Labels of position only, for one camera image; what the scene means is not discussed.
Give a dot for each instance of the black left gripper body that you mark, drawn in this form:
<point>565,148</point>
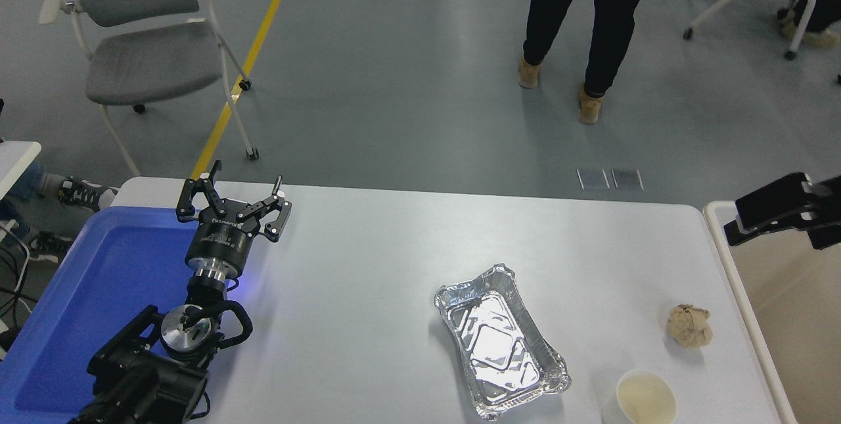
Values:
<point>220,243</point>

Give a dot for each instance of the white paper cup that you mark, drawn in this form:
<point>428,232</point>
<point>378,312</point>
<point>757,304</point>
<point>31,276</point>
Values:
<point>647,398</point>

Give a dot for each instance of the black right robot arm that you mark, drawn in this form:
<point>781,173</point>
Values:
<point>775,207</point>

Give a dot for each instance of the person with patterned shoes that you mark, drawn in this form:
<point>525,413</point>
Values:
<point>82,192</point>

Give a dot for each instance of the blue plastic tray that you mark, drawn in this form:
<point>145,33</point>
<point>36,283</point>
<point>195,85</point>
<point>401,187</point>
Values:
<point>98,292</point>

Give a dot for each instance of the grey chair with armrests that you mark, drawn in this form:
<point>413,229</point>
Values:
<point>151,59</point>

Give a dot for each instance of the small white table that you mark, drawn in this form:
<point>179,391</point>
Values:
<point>13,161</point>

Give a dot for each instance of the silver foil tray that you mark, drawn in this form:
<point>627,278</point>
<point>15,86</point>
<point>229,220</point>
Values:
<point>493,345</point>

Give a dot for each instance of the metal floor plate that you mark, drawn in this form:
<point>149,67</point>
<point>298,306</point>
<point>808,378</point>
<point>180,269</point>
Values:
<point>627,179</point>
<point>593,179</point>

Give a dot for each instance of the standing person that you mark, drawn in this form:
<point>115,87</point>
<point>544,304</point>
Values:
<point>611,10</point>

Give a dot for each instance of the crumpled tan paper ball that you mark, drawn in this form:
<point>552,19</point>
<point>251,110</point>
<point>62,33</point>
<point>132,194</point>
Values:
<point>688,327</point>

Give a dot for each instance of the large pale bin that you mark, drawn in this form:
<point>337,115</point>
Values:
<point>788,319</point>

